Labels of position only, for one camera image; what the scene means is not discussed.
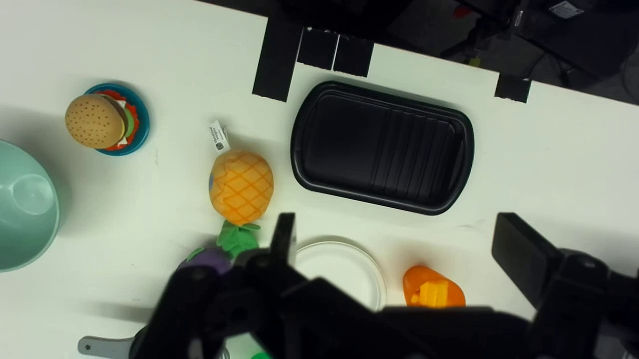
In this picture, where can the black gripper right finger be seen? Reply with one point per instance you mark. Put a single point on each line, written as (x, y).
(525, 259)

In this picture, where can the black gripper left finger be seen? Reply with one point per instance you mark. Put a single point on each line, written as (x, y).
(281, 235)

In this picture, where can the yellow toy fry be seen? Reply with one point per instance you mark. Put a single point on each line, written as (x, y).
(421, 295)
(439, 291)

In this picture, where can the orange plastic cup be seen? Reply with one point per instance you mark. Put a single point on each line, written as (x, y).
(415, 275)

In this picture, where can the white round plate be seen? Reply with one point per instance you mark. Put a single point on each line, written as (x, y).
(339, 265)

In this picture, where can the small blue plate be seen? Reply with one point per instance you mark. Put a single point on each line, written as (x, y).
(137, 112)

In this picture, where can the plush pineapple toy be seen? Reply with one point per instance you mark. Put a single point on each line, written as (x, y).
(239, 186)

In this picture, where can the black ribbed plastic tray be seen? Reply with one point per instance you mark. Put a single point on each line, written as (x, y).
(381, 146)

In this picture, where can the black rectangular tape patch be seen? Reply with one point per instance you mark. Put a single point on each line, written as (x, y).
(513, 88)

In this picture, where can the long black tape strip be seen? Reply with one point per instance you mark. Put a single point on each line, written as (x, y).
(275, 60)

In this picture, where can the square black tape piece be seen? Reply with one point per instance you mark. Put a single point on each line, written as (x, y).
(317, 48)
(351, 56)

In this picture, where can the black toy pot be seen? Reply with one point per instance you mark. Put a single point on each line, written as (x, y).
(99, 345)

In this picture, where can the toy hamburger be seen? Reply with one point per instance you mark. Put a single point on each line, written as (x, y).
(91, 120)

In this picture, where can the mint green bowl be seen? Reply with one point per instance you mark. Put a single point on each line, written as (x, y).
(22, 206)

